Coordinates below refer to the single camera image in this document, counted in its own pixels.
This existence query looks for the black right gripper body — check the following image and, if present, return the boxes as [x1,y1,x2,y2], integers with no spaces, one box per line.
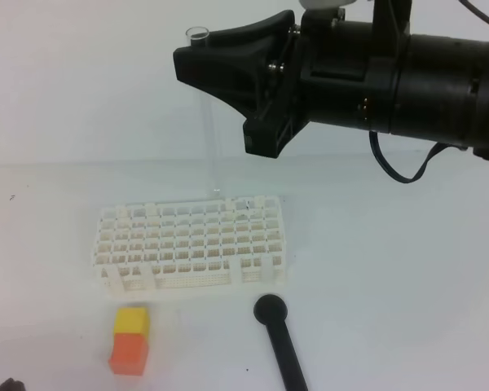
[243,1,412,158]

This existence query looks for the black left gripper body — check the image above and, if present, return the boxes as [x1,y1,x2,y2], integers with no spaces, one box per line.
[0,378,25,391]

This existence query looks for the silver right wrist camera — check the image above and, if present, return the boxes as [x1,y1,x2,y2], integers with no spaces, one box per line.
[299,0,356,11]

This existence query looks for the black right camera cable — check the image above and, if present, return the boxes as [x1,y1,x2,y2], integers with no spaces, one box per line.
[368,0,489,184]

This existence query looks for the white test tube rack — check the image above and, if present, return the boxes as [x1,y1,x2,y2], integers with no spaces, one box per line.
[91,195,287,299]

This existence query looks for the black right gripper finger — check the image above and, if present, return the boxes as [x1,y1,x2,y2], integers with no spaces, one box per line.
[173,10,295,118]

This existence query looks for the yellow block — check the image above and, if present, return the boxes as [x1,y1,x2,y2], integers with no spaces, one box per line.
[113,307,150,339]

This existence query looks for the orange block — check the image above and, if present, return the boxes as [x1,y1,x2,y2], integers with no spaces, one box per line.
[108,333,148,376]

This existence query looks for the clear glass test tube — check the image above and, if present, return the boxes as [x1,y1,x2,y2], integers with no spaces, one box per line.
[185,26,221,199]

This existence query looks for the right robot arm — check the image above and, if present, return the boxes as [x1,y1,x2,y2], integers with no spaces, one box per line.
[173,1,489,160]

